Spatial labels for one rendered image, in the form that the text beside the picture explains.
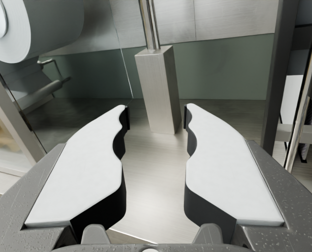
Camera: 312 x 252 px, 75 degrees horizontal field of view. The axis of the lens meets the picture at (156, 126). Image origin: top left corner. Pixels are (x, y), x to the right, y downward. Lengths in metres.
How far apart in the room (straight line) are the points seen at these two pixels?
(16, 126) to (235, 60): 0.72
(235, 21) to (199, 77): 0.23
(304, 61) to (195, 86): 0.55
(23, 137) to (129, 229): 0.34
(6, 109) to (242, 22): 0.72
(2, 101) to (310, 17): 0.59
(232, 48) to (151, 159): 0.49
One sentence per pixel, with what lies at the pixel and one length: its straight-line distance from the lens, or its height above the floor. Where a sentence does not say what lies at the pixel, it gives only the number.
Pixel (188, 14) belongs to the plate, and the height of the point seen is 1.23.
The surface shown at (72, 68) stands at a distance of 0.72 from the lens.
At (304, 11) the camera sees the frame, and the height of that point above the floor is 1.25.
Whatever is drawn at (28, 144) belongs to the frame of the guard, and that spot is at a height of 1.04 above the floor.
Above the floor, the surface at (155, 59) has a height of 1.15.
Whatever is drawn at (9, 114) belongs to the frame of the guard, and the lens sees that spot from 0.58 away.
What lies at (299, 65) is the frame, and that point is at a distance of 0.39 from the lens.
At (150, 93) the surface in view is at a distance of 0.64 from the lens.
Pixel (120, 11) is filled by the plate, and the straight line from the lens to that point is 0.92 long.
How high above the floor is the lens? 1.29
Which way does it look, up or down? 32 degrees down
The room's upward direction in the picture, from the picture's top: 11 degrees counter-clockwise
